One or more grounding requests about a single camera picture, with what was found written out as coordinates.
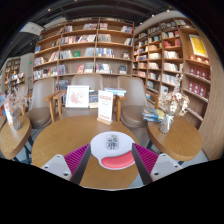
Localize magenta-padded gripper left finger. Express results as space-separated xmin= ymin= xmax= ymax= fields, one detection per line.
xmin=41 ymin=143 xmax=92 ymax=186

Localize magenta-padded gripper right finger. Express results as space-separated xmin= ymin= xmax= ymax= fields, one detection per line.
xmin=131 ymin=143 xmax=184 ymax=186

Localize transparent computer mouse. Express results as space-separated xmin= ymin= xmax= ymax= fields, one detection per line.
xmin=105 ymin=134 xmax=120 ymax=151

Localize white mouse pad red rest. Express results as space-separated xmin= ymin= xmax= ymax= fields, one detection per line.
xmin=89 ymin=130 xmax=136 ymax=171

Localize glass vase beige dried flowers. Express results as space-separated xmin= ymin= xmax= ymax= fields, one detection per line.
xmin=157 ymin=73 xmax=191 ymax=134

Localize stack of colourful books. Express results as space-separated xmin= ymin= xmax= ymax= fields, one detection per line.
xmin=142 ymin=106 xmax=166 ymax=123

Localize glass vase pink dried flowers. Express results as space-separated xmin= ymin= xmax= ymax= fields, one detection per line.
xmin=1 ymin=87 xmax=29 ymax=131

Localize small white table sign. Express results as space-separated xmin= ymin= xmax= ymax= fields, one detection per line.
xmin=3 ymin=105 xmax=14 ymax=126

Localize beige wooden-armed armchair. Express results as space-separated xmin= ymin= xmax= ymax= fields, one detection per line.
xmin=23 ymin=77 xmax=64 ymax=129
xmin=53 ymin=73 xmax=105 ymax=119
xmin=114 ymin=75 xmax=159 ymax=129

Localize white framed red floral picture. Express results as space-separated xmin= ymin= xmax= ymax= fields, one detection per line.
xmin=65 ymin=84 xmax=90 ymax=109

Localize dark blue book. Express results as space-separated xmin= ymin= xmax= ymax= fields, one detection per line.
xmin=88 ymin=90 xmax=100 ymax=109

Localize white red sign wooden stand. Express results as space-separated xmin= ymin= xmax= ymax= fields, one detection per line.
xmin=96 ymin=90 xmax=114 ymax=126

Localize stack of light blue books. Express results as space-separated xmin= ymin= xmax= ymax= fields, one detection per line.
xmin=103 ymin=87 xmax=127 ymax=98

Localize small distant wooden bookshelf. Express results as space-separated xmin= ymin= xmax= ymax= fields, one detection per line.
xmin=1 ymin=57 xmax=26 ymax=94

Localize wide wooden bookshelf unit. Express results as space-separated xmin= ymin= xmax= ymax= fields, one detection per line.
xmin=32 ymin=17 xmax=135 ymax=91

